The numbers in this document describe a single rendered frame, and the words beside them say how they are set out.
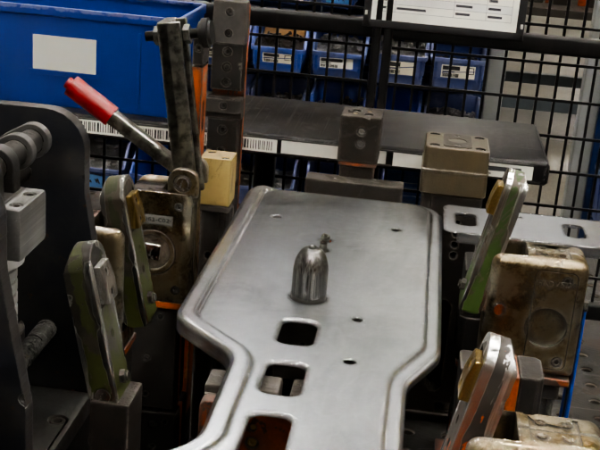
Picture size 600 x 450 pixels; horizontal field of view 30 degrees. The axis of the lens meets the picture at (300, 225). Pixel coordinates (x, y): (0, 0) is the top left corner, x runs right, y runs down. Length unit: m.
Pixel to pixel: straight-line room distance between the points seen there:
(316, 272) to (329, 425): 0.22
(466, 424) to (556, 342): 0.37
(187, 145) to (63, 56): 0.45
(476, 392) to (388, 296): 0.33
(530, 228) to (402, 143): 0.26
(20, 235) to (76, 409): 0.21
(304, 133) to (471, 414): 0.80
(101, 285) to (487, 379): 0.28
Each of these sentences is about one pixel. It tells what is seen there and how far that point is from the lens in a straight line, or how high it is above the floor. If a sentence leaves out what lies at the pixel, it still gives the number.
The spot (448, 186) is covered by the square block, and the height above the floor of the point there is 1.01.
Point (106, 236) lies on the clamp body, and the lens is 0.94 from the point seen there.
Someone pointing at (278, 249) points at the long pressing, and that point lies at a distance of 1.11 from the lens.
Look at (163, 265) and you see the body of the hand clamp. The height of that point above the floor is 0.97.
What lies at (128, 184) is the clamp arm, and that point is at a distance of 0.95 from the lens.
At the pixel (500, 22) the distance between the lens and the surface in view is 1.61.
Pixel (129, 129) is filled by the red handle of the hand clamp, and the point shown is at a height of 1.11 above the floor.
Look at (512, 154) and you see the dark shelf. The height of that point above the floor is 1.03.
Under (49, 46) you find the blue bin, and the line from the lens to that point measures 1.51.
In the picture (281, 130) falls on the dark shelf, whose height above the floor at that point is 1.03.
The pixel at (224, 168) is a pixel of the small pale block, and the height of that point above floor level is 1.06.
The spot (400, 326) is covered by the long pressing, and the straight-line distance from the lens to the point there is 0.96.
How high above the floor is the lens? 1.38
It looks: 19 degrees down
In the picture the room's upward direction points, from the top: 5 degrees clockwise
